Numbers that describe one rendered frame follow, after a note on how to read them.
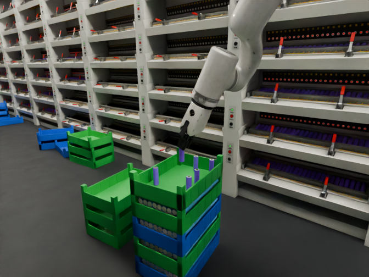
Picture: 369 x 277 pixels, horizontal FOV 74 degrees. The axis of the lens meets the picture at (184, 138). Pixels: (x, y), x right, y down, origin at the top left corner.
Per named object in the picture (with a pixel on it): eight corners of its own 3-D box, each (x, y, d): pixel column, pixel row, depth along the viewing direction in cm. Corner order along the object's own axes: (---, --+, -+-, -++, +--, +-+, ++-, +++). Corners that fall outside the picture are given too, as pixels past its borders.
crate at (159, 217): (182, 236, 72) (182, 212, 70) (131, 215, 82) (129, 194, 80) (222, 192, 97) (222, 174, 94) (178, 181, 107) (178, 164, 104)
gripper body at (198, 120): (206, 107, 69) (191, 139, 74) (221, 103, 77) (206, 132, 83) (186, 95, 71) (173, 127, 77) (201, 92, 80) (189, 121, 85)
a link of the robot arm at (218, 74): (211, 89, 79) (189, 84, 74) (229, 49, 73) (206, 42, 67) (227, 101, 74) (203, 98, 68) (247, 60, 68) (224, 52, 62)
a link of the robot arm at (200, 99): (211, 101, 68) (207, 111, 70) (223, 98, 76) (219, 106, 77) (188, 88, 71) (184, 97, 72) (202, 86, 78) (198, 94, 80)
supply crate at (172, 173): (182, 212, 70) (182, 187, 67) (129, 194, 80) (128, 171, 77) (222, 174, 94) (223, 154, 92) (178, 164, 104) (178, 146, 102)
